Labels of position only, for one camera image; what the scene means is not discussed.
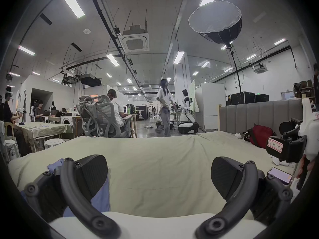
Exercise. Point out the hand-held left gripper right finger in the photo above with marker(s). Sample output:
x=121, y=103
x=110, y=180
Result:
x=245, y=195

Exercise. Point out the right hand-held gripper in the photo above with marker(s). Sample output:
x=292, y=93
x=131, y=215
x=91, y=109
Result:
x=310, y=131

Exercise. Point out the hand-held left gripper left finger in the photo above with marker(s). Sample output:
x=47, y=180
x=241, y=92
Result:
x=74, y=193

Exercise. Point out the person's right hand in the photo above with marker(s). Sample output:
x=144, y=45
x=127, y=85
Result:
x=300, y=169

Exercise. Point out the red bag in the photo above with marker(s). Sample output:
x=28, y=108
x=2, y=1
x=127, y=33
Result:
x=260, y=136

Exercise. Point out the blue garment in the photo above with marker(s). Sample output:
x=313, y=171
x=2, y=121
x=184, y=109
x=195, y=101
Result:
x=102, y=198

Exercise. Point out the grey padded headboard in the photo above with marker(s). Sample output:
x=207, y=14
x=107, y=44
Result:
x=259, y=116

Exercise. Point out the phone with pink screen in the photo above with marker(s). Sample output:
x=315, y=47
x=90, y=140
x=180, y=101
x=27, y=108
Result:
x=280, y=175

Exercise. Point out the small white object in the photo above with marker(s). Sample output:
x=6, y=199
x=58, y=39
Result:
x=239, y=135

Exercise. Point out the shelf with cartons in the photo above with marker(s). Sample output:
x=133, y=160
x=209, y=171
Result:
x=302, y=88

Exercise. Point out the white round stool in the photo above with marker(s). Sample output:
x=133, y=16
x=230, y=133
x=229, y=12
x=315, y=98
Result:
x=53, y=143

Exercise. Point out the black equipment cases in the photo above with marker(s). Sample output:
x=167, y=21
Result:
x=246, y=98

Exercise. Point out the table with pale green cloth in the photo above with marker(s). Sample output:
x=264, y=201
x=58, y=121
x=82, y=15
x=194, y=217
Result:
x=42, y=129

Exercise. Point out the white washing machine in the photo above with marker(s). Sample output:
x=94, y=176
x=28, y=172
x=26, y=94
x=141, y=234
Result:
x=66, y=120

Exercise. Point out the grey mesh office chair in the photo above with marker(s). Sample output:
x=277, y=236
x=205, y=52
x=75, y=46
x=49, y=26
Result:
x=99, y=118

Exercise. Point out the white plastic chair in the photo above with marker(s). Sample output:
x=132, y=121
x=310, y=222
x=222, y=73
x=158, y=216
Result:
x=10, y=146

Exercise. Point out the white cabinet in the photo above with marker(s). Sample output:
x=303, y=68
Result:
x=211, y=106

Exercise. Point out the wooden desk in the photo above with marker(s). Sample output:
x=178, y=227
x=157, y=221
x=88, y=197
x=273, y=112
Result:
x=130, y=123

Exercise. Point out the white humanoid robot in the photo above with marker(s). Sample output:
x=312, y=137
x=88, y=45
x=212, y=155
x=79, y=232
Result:
x=187, y=113

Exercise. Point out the softbox lamp on stand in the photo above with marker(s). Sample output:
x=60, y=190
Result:
x=216, y=21

